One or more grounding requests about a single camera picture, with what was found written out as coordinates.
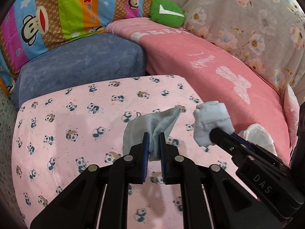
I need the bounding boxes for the light blue sock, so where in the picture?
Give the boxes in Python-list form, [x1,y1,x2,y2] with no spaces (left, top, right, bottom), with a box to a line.
[193,101,235,147]

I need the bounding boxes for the grey light sock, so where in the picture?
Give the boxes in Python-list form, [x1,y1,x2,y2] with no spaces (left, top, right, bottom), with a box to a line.
[123,106,181,161]

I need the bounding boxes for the pink towel blanket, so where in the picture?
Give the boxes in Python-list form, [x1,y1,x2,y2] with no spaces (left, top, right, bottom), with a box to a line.
[105,18,299,162]

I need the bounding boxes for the pink panda print sheet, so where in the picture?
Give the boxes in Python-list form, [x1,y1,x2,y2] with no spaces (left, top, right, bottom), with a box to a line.
[11,74,258,229]

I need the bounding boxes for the blue velvet cushion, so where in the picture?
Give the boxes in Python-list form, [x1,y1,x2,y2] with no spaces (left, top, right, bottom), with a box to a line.
[11,33,147,110]

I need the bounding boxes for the speckled white bedsheet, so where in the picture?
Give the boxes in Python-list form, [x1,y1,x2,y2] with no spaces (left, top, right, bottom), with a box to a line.
[1,90,26,228]

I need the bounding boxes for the floral grey blanket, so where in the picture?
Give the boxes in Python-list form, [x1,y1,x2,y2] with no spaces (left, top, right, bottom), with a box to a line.
[171,0,304,94]

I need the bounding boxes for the green plush pillow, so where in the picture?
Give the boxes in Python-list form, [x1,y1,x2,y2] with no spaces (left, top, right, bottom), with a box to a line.
[149,0,185,28]

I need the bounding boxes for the colourful monkey print quilt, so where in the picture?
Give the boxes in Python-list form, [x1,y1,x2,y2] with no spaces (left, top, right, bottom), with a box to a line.
[1,0,153,95]

